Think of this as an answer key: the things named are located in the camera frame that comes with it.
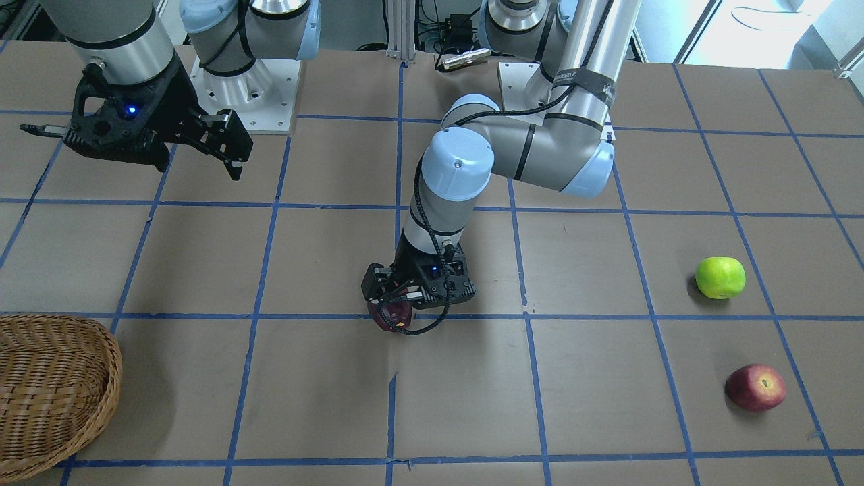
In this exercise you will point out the aluminium frame post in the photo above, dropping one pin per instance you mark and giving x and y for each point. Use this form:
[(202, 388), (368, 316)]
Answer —
[(401, 30)]

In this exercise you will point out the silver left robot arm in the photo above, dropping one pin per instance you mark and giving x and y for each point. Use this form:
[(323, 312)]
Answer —
[(556, 144)]

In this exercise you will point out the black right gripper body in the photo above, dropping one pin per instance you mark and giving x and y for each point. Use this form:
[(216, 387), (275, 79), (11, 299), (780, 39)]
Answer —
[(177, 96)]

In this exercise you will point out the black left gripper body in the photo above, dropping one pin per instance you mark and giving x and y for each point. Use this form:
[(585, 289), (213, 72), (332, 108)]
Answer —
[(408, 260)]

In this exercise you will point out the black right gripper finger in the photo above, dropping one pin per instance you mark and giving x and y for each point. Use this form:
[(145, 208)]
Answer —
[(222, 136), (45, 130)]

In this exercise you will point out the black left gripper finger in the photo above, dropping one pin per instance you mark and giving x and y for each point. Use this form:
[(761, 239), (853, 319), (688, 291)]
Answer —
[(402, 298)]

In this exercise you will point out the green apple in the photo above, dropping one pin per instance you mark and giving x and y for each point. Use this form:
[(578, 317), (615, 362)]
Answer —
[(720, 277)]

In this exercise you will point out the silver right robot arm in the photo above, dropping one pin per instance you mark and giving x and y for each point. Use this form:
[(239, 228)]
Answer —
[(229, 36)]

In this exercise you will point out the dark red apple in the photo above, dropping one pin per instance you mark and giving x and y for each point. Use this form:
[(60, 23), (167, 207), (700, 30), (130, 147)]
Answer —
[(399, 315)]

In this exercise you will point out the brown wicker basket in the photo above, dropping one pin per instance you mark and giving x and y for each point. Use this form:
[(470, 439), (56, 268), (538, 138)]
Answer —
[(61, 380)]

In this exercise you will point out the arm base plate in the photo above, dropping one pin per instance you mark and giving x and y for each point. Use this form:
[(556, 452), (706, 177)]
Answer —
[(523, 86), (263, 97)]

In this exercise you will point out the red yellow apple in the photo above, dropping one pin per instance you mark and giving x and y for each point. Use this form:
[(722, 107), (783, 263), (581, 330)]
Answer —
[(756, 387)]

